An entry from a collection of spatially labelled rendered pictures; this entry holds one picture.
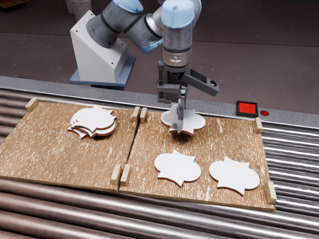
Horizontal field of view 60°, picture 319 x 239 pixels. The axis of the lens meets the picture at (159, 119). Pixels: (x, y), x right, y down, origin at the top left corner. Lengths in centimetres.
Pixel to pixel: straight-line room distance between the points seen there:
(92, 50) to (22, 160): 56
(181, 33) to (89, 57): 66
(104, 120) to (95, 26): 52
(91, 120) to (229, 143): 45
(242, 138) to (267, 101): 190
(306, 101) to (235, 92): 66
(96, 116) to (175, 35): 40
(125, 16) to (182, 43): 57
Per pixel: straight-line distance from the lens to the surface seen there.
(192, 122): 86
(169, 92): 77
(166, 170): 80
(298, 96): 303
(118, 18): 124
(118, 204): 77
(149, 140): 90
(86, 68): 130
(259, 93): 292
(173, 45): 69
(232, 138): 93
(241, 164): 84
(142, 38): 123
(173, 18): 67
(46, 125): 102
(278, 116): 111
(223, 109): 108
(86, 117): 94
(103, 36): 128
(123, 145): 89
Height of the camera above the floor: 156
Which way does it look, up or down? 40 degrees down
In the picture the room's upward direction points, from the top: straight up
